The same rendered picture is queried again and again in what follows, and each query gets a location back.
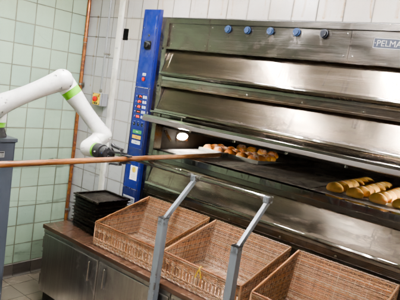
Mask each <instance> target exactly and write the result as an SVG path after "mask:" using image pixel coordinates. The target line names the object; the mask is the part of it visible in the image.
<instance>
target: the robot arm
mask: <svg viewBox="0 0 400 300"><path fill-rule="evenodd" d="M58 92H59V93H60V94H61V95H62V96H63V97H64V98H65V100H66V101H67V102H68V103H69V104H70V105H71V106H72V108H73V109H74V110H75V111H76V112H77V113H78V115H79V116H80V117H81V118H82V120H83V121H84V122H85V124H86V125H87V126H88V128H89V129H90V131H91V132H92V135H91V136H89V137H88V138H87V139H85V140H84V141H82V143H81V144H80V152H81V153H82V154H83V155H85V156H87V157H95V158H99V157H115V154H120V155H121V156H124V157H128V158H131V157H132V156H130V155H128V154H127V153H126V152H124V149H123V148H121V147H119V146H116V145H115V144H114V143H111V144H110V145H111V146H110V147H107V146H106V144H107V143H108V142H109V141H110V140H111V138H112V133H111V130H110V129H109V128H108V127H107V126H106V125H105V124H104V123H103V122H102V121H101V119H100V118H99V117H98V115H97V114H96V112H95V111H94V110H93V108H92V107H91V105H90V103H89V102H88V100H87V99H86V97H85V95H84V93H83V91H82V90H81V88H80V87H79V85H78V84H77V83H76V81H75V80H74V78H73V76H72V74H71V73H70V72H69V71H68V70H65V69H58V70H56V71H54V72H53V73H51V74H49V75H47V76H45V77H43V78H41V79H39V80H37V81H34V82H32V83H29V84H27V85H24V86H22V87H18V88H16V89H13V90H9V91H7V92H3V93H0V138H6V137H7V134H6V132H5V125H6V122H7V113H8V112H10V111H12V110H14V109H16V108H18V107H20V106H22V105H25V104H27V103H29V102H32V101H34V100H37V99H39V98H43V97H45V96H48V95H52V94H54V93H58ZM113 148H115V149H118V150H119V151H120V152H118V151H114V150H113ZM122 164H131V162H128V161H126V162H118V163H116V162H109V163H108V165H117V166H122Z"/></svg>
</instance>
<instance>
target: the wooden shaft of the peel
mask: <svg viewBox="0 0 400 300"><path fill-rule="evenodd" d="M210 157H221V153H209V154H177V155H146V156H132V157H131V158H128V157H99V158H68V159H52V160H21V161H0V168H6V167H30V166H42V165H66V164H90V163H114V162H126V161H150V160H174V159H187V158H210Z"/></svg>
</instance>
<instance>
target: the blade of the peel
mask: <svg viewBox="0 0 400 300"><path fill-rule="evenodd" d="M198 150H200V151H205V152H209V153H219V152H220V151H215V150H212V149H208V148H203V147H201V146H199V149H198ZM229 158H233V159H236V160H241V161H245V162H248V163H253V164H257V165H259V164H274V163H282V162H279V161H275V162H269V161H257V160H252V159H249V158H245V157H240V156H237V155H232V154H229Z"/></svg>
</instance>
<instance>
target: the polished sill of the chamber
mask: <svg viewBox="0 0 400 300"><path fill-rule="evenodd" d="M152 154H153V155H177V154H175V153H172V152H167V151H163V150H160V149H153V152H152ZM173 161H177V162H180V163H184V164H188V165H192V166H195V167H199V168H203V169H206V170H209V171H213V172H216V173H220V174H224V175H227V176H231V177H235V178H237V179H242V180H246V181H248V182H252V183H256V184H259V185H263V186H267V187H270V188H273V189H278V190H282V191H284V192H289V193H292V194H295V195H299V196H303V197H306V198H310V199H314V200H316V201H320V202H325V203H327V204H331V205H335V206H338V207H342V208H346V209H349V210H353V211H356V212H359V213H363V214H367V215H372V216H374V217H378V218H382V219H385V220H389V221H392V222H396V223H399V224H400V213H398V212H394V211H389V210H386V209H383V208H378V207H374V206H371V205H367V204H363V203H360V202H356V201H352V200H348V199H345V198H340V197H338V196H333V195H329V194H326V193H322V192H318V191H315V190H311V189H307V188H304V187H299V186H295V185H291V184H288V183H284V182H280V181H277V180H273V179H269V178H266V177H261V176H257V175H254V174H251V173H246V172H243V171H239V170H235V169H232V168H228V167H223V166H221V165H217V164H213V163H210V162H205V161H201V160H197V159H194V158H187V159H174V160H173Z"/></svg>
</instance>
